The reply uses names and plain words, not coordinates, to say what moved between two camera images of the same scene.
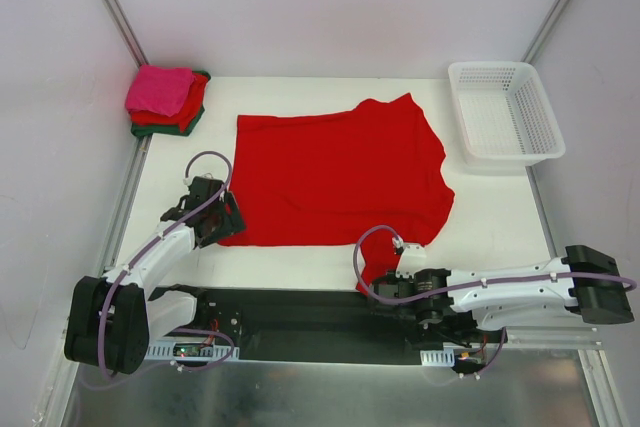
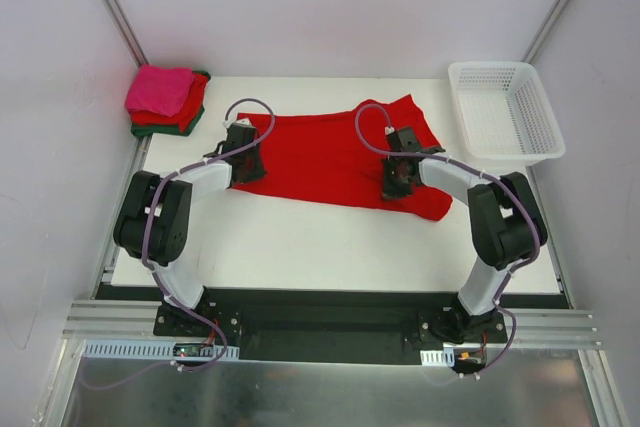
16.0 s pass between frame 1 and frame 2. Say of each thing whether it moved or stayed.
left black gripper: moved
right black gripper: moved
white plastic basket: stayed
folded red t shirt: stayed
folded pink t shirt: stayed
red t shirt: moved
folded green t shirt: stayed
